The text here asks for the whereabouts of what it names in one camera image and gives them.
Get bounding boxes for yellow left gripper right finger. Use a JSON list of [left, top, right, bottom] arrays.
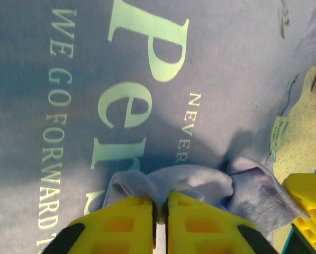
[[164, 192, 279, 254]]

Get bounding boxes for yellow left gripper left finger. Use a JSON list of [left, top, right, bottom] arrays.
[[42, 197, 157, 254]]

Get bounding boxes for purple printed t-shirt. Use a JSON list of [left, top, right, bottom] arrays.
[[0, 0, 316, 254]]

